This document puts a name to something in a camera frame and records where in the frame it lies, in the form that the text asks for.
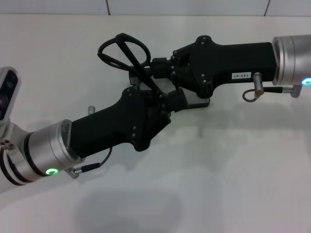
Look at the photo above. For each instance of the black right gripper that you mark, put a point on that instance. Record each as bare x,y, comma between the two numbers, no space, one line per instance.
230,60

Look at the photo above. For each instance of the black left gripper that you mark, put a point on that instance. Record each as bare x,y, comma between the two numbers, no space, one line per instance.
109,126

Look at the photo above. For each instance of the black glasses case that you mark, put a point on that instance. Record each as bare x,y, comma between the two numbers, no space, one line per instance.
199,100

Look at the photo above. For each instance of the black frame glasses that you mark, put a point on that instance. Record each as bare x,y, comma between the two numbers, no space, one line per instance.
120,37

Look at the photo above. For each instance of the left gripper silver connector post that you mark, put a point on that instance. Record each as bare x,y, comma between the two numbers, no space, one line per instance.
91,109

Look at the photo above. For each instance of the gripper silver connector post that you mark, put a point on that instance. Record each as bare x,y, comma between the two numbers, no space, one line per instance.
257,80
91,109

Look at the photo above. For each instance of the right gripper silver connector post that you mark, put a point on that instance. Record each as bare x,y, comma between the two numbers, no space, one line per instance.
257,80

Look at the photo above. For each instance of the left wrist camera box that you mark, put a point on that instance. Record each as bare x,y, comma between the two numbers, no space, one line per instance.
7,92

